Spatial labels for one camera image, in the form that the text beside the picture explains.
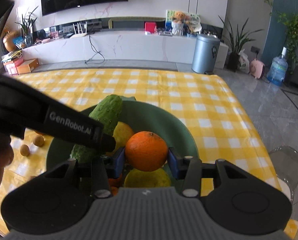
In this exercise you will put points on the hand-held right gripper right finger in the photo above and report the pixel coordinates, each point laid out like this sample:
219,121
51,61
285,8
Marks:
172,161

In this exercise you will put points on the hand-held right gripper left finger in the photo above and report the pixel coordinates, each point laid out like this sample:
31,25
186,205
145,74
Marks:
120,161

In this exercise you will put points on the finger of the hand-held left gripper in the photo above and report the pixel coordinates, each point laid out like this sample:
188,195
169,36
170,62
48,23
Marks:
107,142

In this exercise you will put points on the small brown longan top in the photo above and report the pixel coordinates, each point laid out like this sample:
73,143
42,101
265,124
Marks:
38,140

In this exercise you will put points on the small brown longan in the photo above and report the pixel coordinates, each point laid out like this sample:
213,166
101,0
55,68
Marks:
24,150
38,140

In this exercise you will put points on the yellow red blushed pear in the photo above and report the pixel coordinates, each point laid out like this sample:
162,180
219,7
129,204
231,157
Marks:
149,178

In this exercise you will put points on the green cucumber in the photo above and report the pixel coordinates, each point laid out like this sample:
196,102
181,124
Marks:
106,112

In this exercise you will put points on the green colander bowl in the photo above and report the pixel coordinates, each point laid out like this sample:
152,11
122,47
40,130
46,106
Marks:
164,125

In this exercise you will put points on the orange cardboard box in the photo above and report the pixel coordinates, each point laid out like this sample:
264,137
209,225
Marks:
28,66

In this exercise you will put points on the red cardboard box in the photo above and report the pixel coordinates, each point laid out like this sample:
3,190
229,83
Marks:
10,67

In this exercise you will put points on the stack of papers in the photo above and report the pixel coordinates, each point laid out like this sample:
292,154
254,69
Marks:
10,55

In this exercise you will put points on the yellow checked tablecloth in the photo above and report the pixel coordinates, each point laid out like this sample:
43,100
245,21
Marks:
189,92

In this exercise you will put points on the blue snack packet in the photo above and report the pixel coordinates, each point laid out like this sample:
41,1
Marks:
19,42

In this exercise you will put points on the golden gourd ornament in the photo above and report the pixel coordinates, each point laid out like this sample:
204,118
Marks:
9,42

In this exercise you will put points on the green plant in glass vase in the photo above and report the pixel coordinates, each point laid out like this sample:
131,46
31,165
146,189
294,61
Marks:
26,27

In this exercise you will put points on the white wifi router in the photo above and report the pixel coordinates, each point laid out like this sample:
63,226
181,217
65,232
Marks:
79,35

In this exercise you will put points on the white marble television cabinet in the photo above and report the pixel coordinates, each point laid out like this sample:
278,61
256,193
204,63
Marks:
139,47

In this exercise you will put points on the grey metal trash can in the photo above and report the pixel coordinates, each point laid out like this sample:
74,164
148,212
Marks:
204,53

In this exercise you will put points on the long-leaf plant in black pot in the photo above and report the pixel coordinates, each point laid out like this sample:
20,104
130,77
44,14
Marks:
233,62

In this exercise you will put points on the clear plastic chair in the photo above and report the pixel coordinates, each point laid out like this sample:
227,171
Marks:
288,160

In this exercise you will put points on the white plastic bag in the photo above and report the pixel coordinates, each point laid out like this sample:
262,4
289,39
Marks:
243,63

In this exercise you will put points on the grey soundbar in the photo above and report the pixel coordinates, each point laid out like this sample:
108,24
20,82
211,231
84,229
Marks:
136,23

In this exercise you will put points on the pink pig heater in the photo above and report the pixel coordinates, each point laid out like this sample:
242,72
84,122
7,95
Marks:
256,68

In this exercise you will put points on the blue water jug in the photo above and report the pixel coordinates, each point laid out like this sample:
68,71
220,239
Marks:
277,70

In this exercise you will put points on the painted picture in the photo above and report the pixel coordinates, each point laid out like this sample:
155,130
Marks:
169,17

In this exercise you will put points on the round paper fan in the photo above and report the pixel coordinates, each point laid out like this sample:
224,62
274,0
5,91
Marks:
194,21

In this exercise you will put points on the brown teddy bear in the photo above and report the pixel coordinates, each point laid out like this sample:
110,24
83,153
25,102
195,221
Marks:
179,17

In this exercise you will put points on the trailing pothos plant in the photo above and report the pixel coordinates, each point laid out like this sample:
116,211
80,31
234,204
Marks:
295,30

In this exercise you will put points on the wall power socket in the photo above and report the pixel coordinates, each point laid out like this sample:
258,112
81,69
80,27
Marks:
255,49

